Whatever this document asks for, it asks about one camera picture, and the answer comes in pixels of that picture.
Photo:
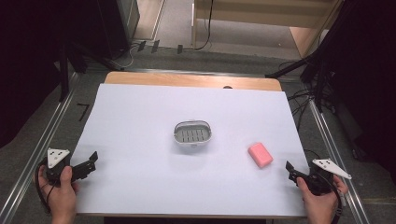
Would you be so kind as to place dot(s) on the white paper sheet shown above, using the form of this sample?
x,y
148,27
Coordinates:
x,y
174,180

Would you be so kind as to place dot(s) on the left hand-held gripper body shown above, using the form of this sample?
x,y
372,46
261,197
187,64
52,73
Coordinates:
x,y
57,164

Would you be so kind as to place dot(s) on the grey oval soap dish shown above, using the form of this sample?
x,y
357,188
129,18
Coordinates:
x,y
192,133

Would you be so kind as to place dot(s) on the black cabinet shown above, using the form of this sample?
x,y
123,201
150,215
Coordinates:
x,y
115,28

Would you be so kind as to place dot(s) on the black tripod stand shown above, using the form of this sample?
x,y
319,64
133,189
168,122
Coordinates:
x,y
64,74
319,68

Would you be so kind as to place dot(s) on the wooden table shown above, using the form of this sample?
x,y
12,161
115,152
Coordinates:
x,y
186,80

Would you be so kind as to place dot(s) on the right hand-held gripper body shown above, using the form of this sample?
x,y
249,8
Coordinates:
x,y
323,177

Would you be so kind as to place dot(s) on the pink soap bar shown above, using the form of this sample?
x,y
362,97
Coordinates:
x,y
260,155

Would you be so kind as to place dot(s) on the metal floor rail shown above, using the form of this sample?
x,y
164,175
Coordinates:
x,y
34,161
334,155

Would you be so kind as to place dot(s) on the light wooden furniture frame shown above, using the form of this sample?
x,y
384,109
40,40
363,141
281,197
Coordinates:
x,y
249,18

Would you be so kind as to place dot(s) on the person's left hand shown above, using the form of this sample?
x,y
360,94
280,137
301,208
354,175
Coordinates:
x,y
63,196

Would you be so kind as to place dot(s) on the person's right hand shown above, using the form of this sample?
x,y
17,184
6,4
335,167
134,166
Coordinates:
x,y
320,207

